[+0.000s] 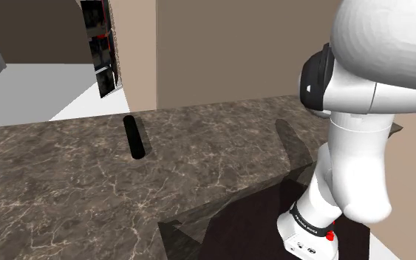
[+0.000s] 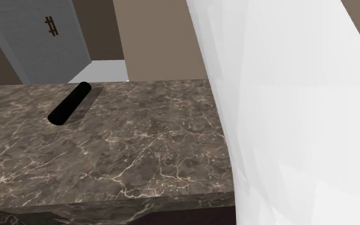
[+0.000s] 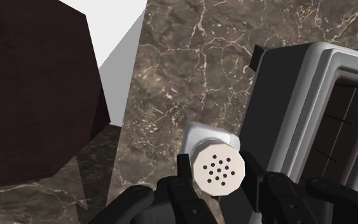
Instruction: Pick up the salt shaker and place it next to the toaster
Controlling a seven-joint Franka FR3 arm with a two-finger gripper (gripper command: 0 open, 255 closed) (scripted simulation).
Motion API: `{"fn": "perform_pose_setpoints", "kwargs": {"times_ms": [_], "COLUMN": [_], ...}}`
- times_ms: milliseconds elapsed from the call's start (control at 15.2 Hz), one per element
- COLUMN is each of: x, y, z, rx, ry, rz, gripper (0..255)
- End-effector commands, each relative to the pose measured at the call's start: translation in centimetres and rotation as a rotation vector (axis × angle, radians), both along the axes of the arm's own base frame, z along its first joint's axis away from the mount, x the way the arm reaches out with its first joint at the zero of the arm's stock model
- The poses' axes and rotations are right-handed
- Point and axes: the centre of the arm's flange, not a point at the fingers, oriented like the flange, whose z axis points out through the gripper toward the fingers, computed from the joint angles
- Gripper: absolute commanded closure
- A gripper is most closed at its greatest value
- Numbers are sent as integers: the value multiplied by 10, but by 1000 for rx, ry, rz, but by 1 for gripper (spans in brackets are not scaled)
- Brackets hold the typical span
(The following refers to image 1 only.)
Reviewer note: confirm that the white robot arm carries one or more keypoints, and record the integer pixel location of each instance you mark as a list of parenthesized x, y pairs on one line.
[(359, 162)]

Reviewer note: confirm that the black remote control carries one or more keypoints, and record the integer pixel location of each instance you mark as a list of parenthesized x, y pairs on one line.
[(134, 138)]

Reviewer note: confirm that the dark robot stand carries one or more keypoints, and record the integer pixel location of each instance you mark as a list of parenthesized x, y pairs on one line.
[(251, 223)]

